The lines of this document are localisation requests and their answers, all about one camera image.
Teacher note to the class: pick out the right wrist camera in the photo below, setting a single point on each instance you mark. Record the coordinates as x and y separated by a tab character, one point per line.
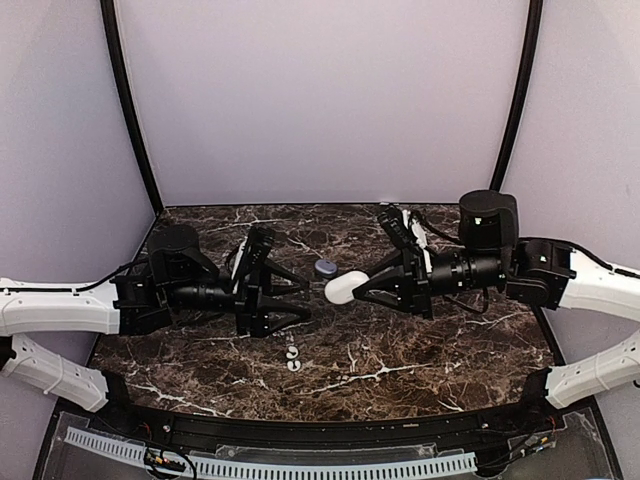
405	232

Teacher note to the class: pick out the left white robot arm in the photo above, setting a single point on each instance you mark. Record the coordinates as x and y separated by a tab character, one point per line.
140	298

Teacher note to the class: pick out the purple grey earbud case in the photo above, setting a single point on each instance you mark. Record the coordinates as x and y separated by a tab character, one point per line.
325	268

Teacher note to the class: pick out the white slotted cable duct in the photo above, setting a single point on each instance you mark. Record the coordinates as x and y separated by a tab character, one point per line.
233	462

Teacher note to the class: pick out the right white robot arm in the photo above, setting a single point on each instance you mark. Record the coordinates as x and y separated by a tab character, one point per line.
489	253

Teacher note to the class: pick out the black frame post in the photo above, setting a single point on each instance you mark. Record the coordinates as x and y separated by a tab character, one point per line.
519	97
127	106

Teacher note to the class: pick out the right black frame post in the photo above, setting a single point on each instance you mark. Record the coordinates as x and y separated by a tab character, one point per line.
519	97

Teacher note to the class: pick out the left black frame post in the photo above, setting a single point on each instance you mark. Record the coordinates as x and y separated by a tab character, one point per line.
127	106

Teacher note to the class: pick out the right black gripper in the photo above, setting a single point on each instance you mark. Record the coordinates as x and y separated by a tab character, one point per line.
419	289

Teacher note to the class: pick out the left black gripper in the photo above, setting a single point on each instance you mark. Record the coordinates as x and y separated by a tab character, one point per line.
252	308

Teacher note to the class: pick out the white earbud charging case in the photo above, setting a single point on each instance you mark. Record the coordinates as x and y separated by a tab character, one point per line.
339	291

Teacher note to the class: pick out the black front rail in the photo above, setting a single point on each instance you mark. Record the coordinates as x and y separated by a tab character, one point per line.
481	429

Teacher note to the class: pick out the white earbud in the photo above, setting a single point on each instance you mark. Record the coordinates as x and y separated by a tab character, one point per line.
294	365
292	352

